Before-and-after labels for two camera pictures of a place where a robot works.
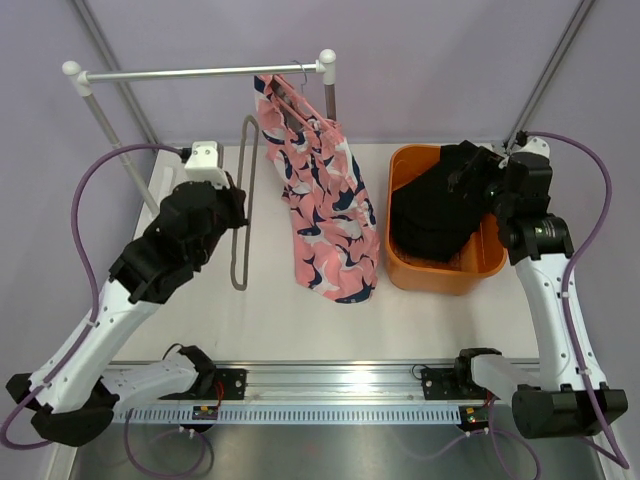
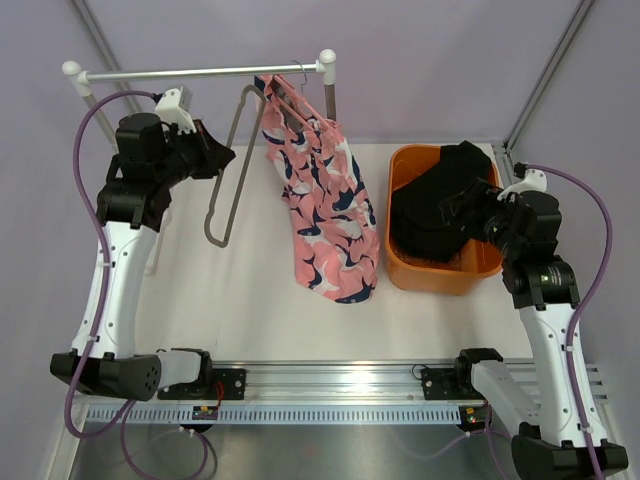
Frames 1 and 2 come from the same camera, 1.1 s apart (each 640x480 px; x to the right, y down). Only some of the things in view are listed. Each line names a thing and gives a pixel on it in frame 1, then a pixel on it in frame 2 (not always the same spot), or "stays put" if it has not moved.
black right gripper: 483,164 → 480,195
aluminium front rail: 328,384 stays put
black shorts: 431,220 stays put
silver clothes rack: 80,80 stays put
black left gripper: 235,197 → 215,156
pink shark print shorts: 335,227 stays put
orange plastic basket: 483,257 stays put
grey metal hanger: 253,204 → 240,192
